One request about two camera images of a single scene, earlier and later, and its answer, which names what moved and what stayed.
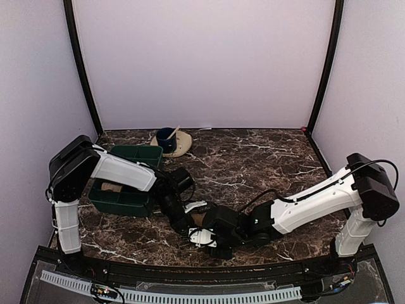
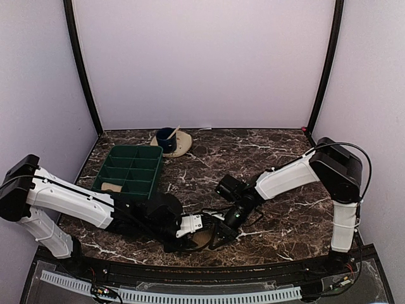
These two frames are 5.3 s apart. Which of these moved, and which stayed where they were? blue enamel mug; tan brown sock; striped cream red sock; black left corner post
Moved: tan brown sock
Stayed: black left corner post; striped cream red sock; blue enamel mug
